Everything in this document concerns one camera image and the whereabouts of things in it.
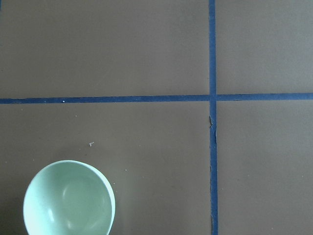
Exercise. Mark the green bowl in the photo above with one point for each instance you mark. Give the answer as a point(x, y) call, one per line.
point(69, 198)

